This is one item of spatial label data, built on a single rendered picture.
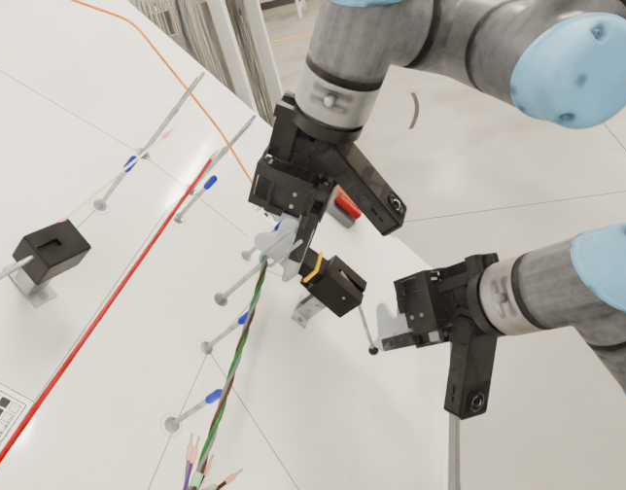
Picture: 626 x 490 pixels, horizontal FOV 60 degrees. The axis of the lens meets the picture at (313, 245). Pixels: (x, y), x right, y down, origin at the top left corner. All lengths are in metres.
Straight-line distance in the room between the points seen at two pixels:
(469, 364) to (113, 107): 0.52
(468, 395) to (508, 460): 1.25
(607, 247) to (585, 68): 0.15
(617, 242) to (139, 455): 0.43
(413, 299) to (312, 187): 0.18
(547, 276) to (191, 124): 0.52
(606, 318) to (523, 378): 1.54
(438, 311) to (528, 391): 1.42
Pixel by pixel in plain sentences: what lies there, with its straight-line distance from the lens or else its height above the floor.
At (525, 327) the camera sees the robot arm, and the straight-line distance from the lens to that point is 0.54.
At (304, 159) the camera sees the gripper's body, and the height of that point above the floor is 1.33.
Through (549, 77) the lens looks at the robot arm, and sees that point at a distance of 0.40.
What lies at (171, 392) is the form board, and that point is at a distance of 0.56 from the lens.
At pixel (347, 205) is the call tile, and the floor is 1.12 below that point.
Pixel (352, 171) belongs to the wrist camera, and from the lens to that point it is 0.54.
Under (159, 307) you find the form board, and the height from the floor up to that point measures 1.23.
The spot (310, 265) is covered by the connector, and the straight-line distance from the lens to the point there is 0.64.
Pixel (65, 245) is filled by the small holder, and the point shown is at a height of 1.36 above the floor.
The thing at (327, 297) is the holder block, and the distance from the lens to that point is 0.66.
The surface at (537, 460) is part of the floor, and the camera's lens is 1.86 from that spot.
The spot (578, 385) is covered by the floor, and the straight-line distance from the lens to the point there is 2.04.
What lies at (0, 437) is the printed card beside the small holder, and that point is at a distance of 0.49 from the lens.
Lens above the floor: 1.56
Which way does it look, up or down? 34 degrees down
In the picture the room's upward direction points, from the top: 16 degrees counter-clockwise
